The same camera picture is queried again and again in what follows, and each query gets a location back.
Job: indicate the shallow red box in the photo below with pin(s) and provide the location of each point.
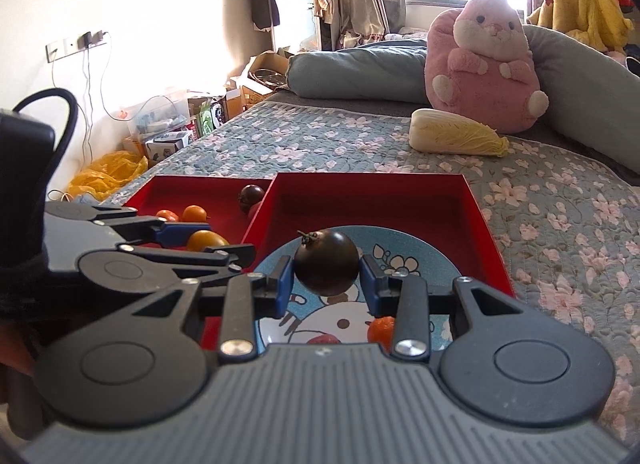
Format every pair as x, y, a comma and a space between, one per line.
210, 199

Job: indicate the pink plush rabbit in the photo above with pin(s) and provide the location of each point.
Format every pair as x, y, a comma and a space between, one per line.
480, 73

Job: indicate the wall socket strip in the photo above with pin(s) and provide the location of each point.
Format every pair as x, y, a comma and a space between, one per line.
62, 48

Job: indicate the clear plastic storage box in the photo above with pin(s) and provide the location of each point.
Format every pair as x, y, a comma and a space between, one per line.
155, 116

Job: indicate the large red box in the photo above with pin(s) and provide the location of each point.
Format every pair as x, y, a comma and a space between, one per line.
380, 199

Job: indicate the yellow tomato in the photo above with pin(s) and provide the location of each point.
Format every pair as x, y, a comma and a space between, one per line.
206, 240

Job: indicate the napa cabbage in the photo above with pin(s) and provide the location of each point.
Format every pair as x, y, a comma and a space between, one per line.
455, 133

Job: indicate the floral quilted bedspread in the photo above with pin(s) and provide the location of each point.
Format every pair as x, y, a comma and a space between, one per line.
550, 224

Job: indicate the green packet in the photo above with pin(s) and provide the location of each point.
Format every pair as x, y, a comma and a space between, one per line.
205, 119

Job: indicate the orange cherry tomato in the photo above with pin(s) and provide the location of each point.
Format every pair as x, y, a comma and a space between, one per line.
195, 214
168, 215

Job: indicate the yellow plastic bag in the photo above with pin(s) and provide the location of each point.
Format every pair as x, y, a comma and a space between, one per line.
107, 171

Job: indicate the blue cartoon plate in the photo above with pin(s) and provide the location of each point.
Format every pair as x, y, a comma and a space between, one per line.
425, 256

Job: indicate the blue-grey pillow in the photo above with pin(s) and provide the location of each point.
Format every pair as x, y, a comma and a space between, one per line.
580, 93
355, 71

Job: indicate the cardboard box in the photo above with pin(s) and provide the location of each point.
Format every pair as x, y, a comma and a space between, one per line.
267, 76

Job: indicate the red tomato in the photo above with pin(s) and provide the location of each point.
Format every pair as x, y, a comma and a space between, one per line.
323, 339

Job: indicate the white and black carton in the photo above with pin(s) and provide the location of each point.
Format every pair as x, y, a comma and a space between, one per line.
167, 144

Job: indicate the dark purple tomato with stem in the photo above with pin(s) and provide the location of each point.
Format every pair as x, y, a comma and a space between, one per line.
326, 263

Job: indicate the black charger plug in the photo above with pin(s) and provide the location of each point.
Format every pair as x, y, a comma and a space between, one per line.
85, 39

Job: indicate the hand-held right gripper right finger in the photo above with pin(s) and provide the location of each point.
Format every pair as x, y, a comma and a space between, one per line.
371, 287

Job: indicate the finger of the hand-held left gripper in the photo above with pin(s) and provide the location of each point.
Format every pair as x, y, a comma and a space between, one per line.
175, 235
200, 260

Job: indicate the yellow blanket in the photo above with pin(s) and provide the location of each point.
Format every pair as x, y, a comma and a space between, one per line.
580, 8

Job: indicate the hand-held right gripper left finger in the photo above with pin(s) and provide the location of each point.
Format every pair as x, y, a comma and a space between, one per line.
283, 288

